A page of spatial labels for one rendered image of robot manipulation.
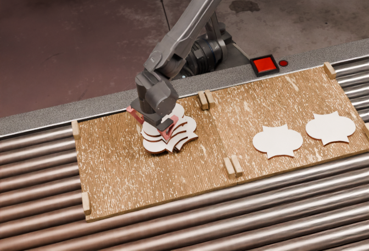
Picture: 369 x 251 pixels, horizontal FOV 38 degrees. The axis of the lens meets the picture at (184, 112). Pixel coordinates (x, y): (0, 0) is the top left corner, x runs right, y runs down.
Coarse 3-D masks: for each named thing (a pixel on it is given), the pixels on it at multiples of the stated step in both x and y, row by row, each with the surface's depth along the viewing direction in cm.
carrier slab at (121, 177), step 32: (192, 96) 166; (96, 128) 160; (128, 128) 159; (96, 160) 152; (128, 160) 151; (160, 160) 150; (192, 160) 149; (96, 192) 145; (128, 192) 144; (160, 192) 143; (192, 192) 142
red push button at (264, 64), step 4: (256, 60) 176; (260, 60) 176; (264, 60) 176; (268, 60) 176; (256, 64) 175; (260, 64) 175; (264, 64) 175; (268, 64) 175; (272, 64) 174; (256, 68) 174; (260, 68) 174; (264, 68) 173; (268, 68) 173; (272, 68) 173
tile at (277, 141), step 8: (264, 128) 154; (272, 128) 154; (280, 128) 154; (256, 136) 152; (264, 136) 152; (272, 136) 152; (280, 136) 152; (288, 136) 151; (296, 136) 151; (256, 144) 150; (264, 144) 150; (272, 144) 150; (280, 144) 150; (288, 144) 149; (296, 144) 149; (264, 152) 149; (272, 152) 148; (280, 152) 148; (288, 152) 147
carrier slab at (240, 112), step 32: (224, 96) 165; (256, 96) 164; (288, 96) 163; (320, 96) 162; (224, 128) 157; (256, 128) 156; (288, 128) 155; (256, 160) 148; (288, 160) 147; (320, 160) 146
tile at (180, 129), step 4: (184, 116) 155; (180, 128) 152; (176, 132) 151; (180, 132) 152; (144, 136) 151; (148, 136) 151; (160, 136) 151; (172, 136) 151; (148, 140) 151; (152, 140) 150; (156, 140) 150; (160, 140) 151; (164, 140) 150; (168, 140) 150
